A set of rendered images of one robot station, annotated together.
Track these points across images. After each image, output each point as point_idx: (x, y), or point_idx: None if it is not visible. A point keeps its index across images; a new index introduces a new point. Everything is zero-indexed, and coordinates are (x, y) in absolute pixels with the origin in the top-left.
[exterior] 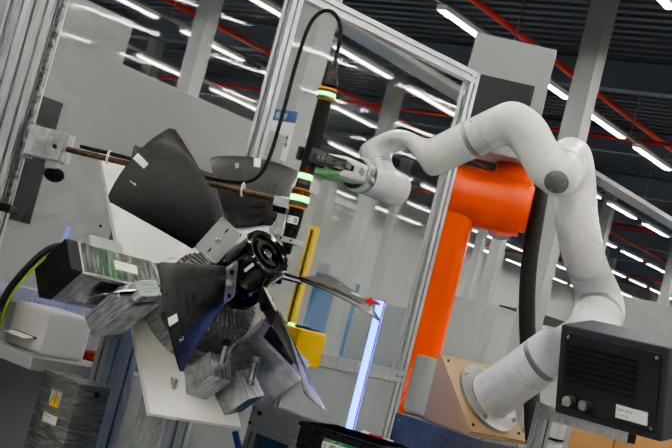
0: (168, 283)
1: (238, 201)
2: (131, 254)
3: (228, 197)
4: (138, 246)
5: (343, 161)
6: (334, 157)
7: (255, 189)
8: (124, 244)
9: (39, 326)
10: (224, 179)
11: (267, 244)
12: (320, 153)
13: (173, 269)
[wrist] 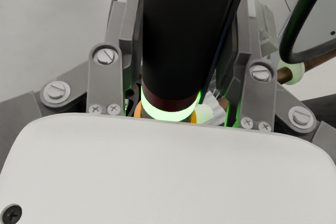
0: (111, 6)
1: (310, 107)
2: (307, 79)
3: (334, 97)
4: (326, 86)
5: (3, 102)
6: (88, 99)
7: (333, 121)
8: (319, 68)
9: None
10: (329, 40)
11: (134, 102)
12: (111, 12)
13: None
